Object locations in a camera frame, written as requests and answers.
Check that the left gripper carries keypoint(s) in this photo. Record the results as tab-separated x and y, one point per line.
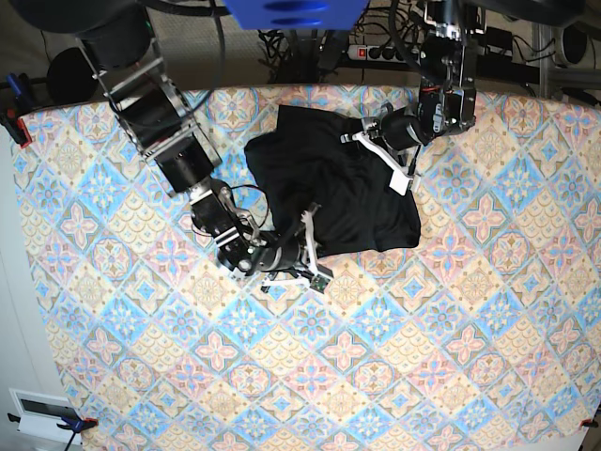
435	114

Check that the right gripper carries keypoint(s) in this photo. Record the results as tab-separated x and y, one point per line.
276	251

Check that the black t-shirt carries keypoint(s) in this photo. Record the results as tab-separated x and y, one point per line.
303	161

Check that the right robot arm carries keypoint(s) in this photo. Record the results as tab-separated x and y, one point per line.
118	42

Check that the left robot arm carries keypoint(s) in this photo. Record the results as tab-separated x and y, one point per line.
446	63

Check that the white power strip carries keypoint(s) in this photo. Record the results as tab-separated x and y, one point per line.
374	53

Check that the patterned tablecloth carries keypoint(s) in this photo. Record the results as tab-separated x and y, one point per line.
484	337

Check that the white speaker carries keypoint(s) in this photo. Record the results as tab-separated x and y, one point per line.
573	45

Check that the blue clamp lower left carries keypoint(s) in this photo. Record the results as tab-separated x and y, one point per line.
70	424

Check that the blue clamp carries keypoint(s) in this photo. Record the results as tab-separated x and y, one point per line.
21	104
70	424

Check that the white floor box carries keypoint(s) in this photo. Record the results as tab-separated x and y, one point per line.
40	414

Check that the black round stool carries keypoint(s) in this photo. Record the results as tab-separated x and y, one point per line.
70	79

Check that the orange clamp lower right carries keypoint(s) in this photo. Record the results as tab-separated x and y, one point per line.
589	423

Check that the blue clamp upper left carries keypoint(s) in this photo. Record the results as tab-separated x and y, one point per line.
21	104

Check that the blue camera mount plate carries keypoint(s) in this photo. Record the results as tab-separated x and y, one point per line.
296	14

